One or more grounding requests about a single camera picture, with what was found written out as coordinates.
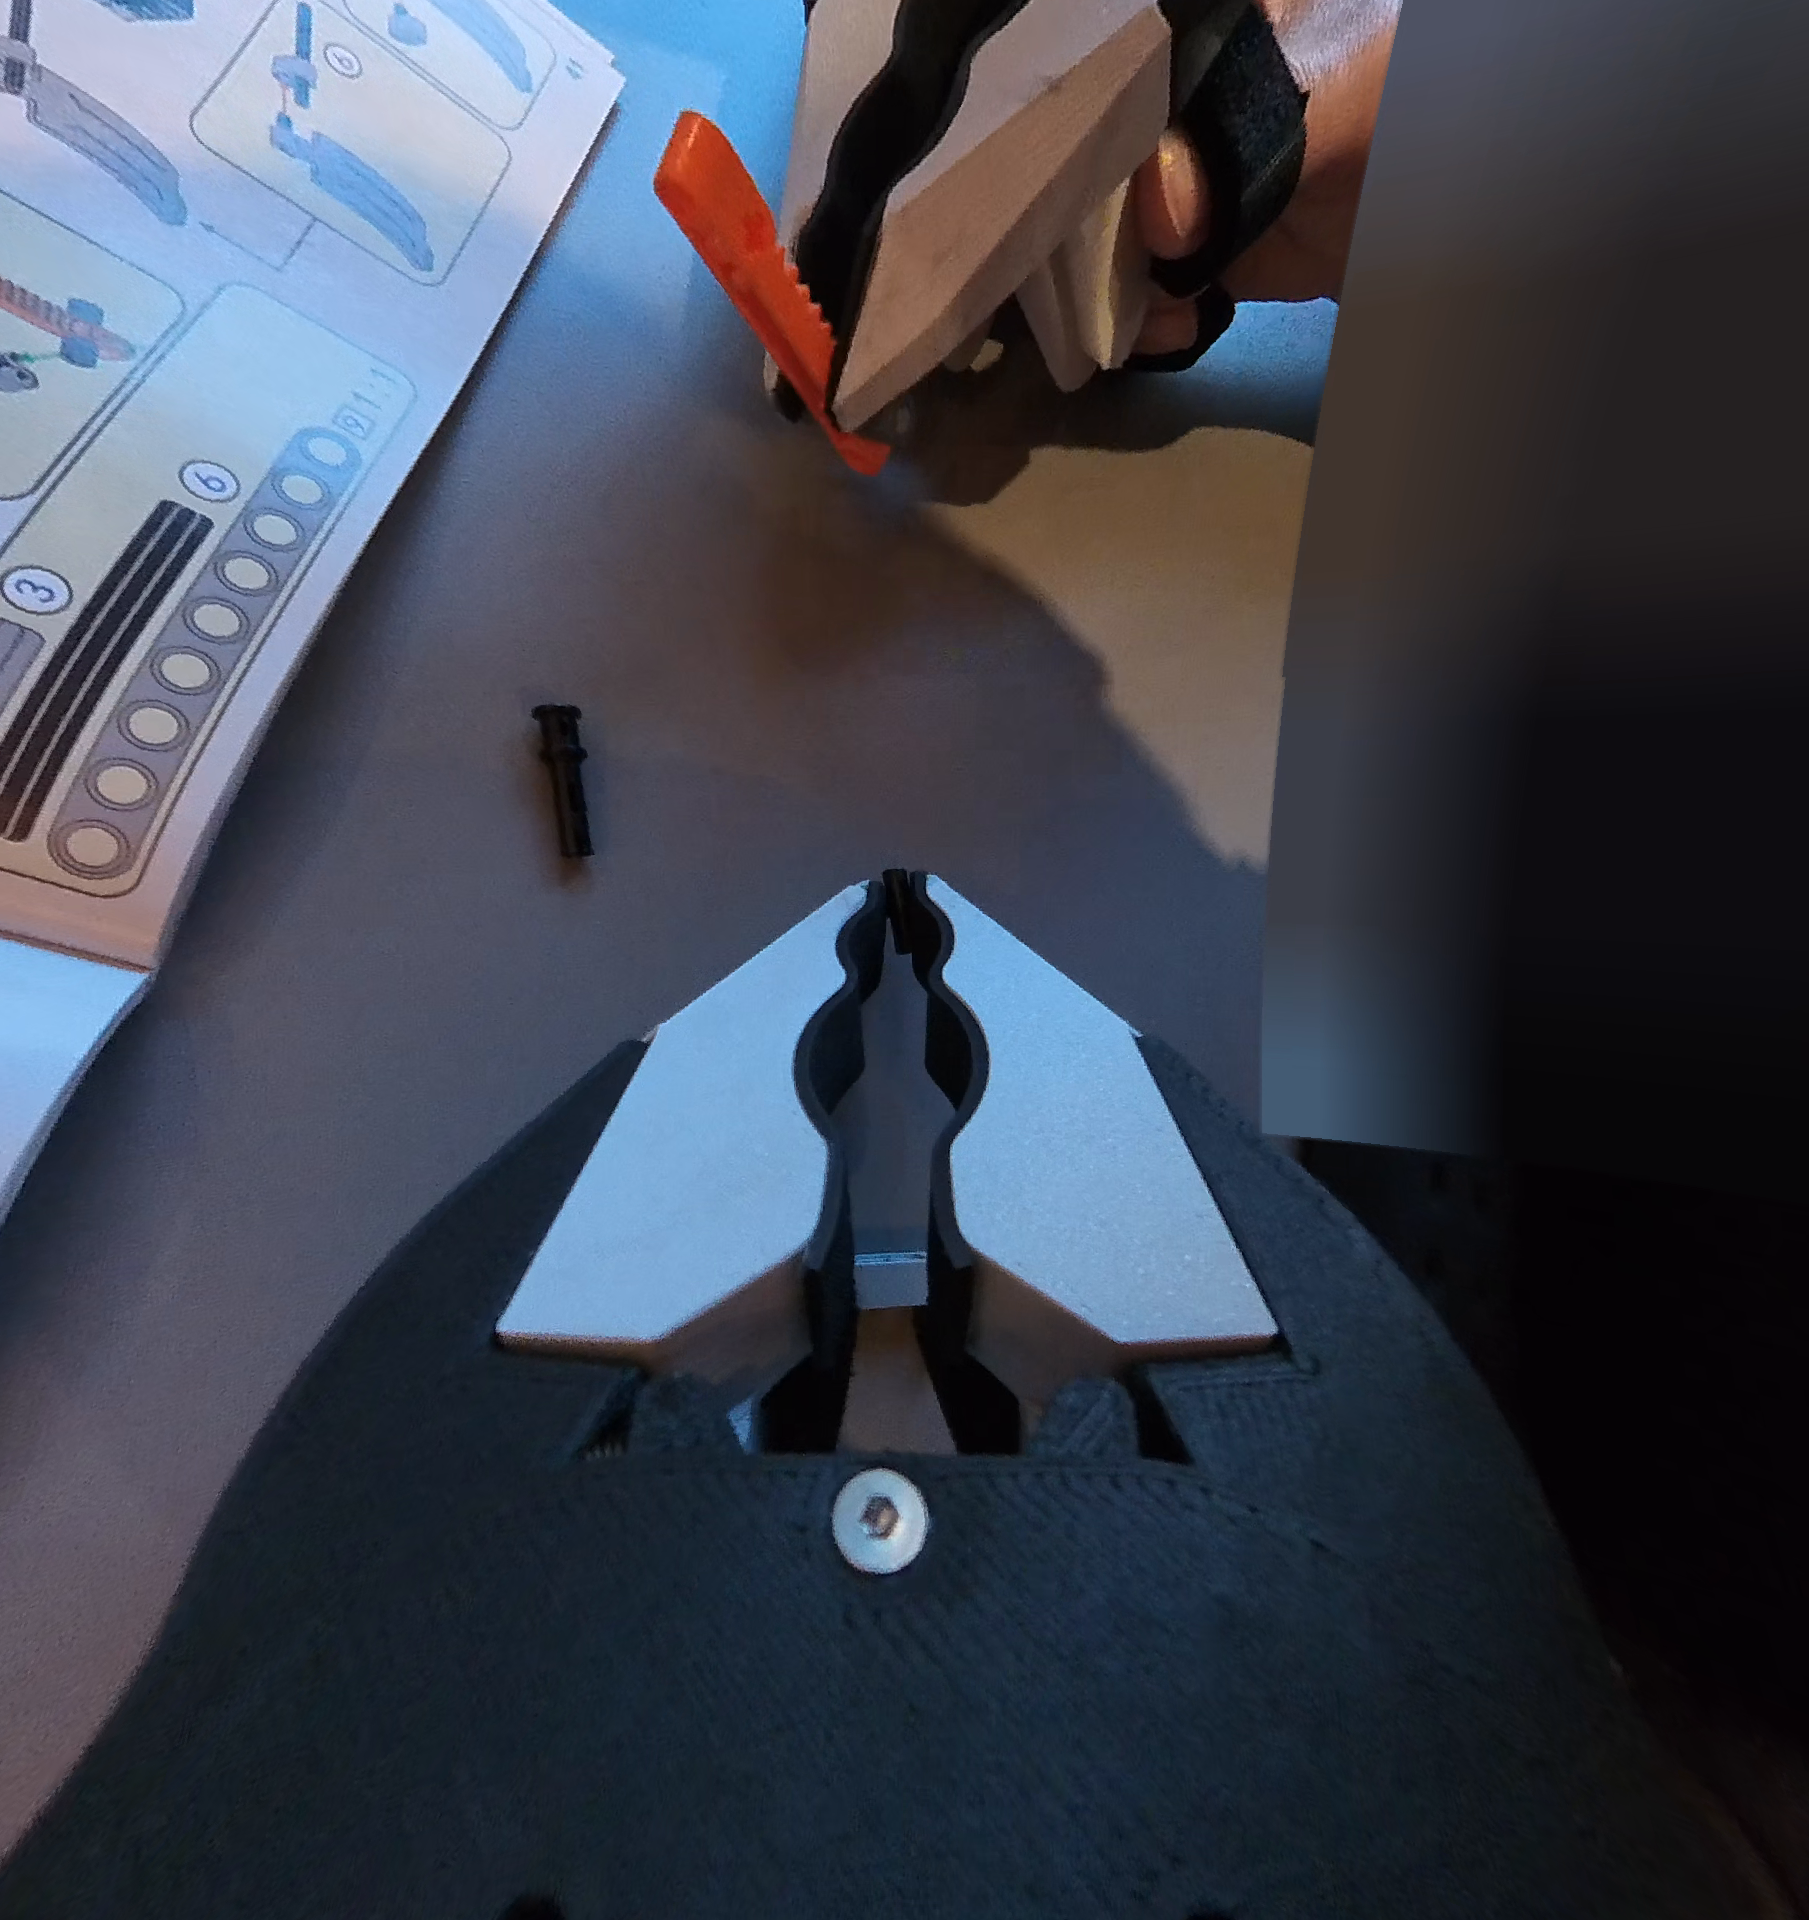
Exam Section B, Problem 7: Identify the person's right hand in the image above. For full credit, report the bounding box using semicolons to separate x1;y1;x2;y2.
1144;0;1405;355

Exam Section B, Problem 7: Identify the orange toothed toy beam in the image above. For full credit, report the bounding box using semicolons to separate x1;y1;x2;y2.
655;114;894;479

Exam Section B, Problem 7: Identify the black toy pin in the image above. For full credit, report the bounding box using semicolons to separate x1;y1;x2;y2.
532;702;599;862

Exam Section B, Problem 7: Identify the white instruction booklet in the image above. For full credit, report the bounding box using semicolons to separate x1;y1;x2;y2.
0;0;628;1345

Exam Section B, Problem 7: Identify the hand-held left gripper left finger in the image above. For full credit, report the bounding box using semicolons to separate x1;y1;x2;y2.
495;882;897;1453

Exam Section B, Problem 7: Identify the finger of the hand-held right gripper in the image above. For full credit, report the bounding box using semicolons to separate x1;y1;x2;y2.
769;0;967;422
829;0;1180;433

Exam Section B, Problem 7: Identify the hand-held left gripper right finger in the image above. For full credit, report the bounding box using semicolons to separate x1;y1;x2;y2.
900;879;1283;1453

